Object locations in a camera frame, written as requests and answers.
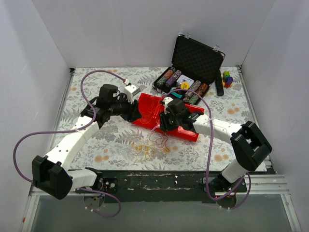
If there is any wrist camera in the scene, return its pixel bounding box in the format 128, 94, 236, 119
124, 84, 140, 104
160, 97, 173, 114

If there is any red compartment tray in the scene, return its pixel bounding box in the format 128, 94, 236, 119
132, 93, 199, 142

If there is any green poker chip row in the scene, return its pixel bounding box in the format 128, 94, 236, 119
156, 67, 176, 88

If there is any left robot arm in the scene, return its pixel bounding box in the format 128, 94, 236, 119
32, 84, 142, 200

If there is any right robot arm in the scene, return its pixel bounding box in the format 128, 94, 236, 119
159, 97, 272, 192

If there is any black remote control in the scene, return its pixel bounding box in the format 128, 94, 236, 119
215, 70, 224, 97

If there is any colourful block toy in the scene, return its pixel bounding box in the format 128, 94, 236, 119
223, 71, 233, 88

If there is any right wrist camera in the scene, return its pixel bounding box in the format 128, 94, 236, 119
160, 97, 173, 114

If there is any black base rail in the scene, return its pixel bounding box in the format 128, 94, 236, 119
75, 170, 247, 203

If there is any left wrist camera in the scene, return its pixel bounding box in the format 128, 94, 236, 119
124, 84, 140, 104

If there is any purple poker chip row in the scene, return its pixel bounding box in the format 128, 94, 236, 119
165, 70, 182, 87

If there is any white card deck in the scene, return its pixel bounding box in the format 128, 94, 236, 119
176, 74, 194, 85

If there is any orange wire pile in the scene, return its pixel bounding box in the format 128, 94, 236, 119
127, 131, 171, 162

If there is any teal plastic piece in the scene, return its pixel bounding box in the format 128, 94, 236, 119
171, 90, 182, 99

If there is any orange black chip row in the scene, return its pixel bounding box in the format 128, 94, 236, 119
188, 83, 208, 104

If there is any black poker chip case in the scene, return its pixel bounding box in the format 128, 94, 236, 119
153, 34, 225, 97

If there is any yellow dealer button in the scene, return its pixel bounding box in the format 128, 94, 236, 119
181, 82, 190, 89

